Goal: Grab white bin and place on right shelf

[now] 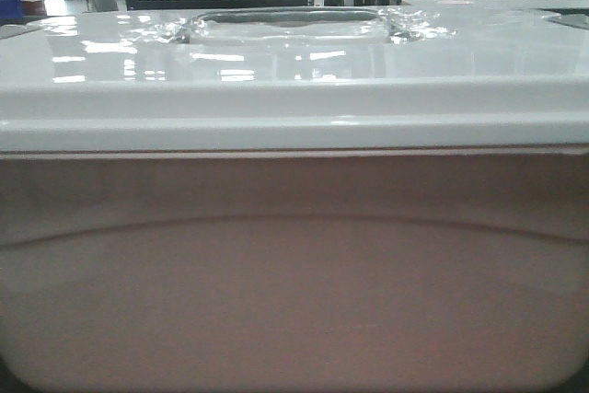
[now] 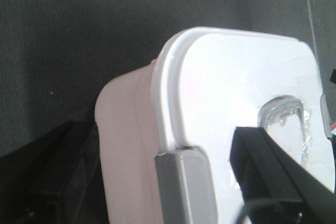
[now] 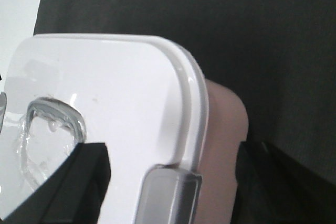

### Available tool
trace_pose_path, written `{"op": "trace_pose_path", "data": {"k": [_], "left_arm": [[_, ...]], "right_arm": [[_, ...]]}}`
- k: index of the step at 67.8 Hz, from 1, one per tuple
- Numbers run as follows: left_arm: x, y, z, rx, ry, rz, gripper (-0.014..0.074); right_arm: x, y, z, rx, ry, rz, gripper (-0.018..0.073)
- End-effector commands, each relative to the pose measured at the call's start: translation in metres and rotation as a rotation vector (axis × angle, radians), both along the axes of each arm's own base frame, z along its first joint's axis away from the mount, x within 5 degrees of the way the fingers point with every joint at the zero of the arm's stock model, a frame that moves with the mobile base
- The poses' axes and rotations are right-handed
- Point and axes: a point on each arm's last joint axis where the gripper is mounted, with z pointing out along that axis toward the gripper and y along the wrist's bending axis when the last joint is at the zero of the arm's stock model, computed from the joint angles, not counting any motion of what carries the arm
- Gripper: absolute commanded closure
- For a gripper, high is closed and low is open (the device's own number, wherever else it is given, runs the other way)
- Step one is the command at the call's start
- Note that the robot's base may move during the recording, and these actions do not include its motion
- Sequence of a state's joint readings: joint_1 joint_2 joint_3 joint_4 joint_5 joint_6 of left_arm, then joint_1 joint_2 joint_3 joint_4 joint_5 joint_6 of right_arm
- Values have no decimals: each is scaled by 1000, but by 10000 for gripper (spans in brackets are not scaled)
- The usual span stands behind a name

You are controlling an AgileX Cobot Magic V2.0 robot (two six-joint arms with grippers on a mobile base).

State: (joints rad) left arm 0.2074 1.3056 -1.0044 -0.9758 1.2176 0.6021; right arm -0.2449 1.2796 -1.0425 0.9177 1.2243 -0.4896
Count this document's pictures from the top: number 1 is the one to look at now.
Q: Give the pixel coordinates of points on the blue crate far left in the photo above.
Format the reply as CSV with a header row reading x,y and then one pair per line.
x,y
11,12

